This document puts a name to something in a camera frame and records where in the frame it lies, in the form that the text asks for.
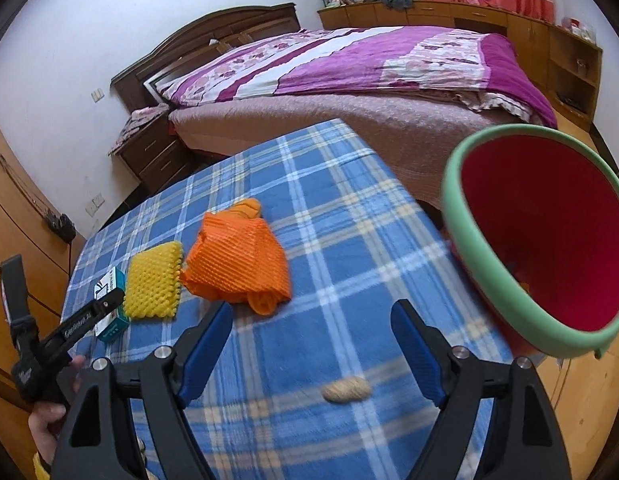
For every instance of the wooden corner shelf unit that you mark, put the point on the wooden corner shelf unit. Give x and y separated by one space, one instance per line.
574 80

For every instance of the bed with pink sheet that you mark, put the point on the bed with pink sheet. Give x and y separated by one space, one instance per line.
339 120

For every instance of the small teal box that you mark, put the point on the small teal box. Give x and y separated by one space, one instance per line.
112 280

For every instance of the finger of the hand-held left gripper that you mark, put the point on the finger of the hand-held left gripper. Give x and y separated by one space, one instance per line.
112 300

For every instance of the white light switch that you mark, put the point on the white light switch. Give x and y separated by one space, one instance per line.
97 95

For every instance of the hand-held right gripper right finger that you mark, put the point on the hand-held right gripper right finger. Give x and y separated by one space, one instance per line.
414 345

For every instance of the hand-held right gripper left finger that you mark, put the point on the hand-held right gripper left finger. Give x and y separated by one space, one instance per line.
209 340

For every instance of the red bin with green rim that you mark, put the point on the red bin with green rim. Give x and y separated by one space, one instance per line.
539 210

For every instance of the black power strip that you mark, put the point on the black power strip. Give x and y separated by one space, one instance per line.
59 225

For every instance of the dark wooden headboard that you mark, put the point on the dark wooden headboard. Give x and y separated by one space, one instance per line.
229 25

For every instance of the wooden wardrobe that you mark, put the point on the wooden wardrobe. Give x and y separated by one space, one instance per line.
9 210

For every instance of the blue plaid blanket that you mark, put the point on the blue plaid blanket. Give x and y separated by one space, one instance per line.
339 285

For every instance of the white framed board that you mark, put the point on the white framed board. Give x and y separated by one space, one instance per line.
152 85

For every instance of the orange foam net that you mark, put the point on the orange foam net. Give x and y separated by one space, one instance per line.
239 260

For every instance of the person's left hand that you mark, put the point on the person's left hand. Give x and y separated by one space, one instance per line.
44 422

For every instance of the yellow foam net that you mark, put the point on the yellow foam net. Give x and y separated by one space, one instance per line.
152 282

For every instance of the dark wooden nightstand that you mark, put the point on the dark wooden nightstand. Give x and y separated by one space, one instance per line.
154 160

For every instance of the long wooden cabinet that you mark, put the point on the long wooden cabinet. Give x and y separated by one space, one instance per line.
439 15

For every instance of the pink patterned cloth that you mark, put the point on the pink patterned cloth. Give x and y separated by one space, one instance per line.
137 125

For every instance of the peanut in shell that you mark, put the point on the peanut in shell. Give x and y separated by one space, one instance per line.
344 391

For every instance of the low white wall socket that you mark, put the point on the low white wall socket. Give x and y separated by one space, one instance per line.
95 207

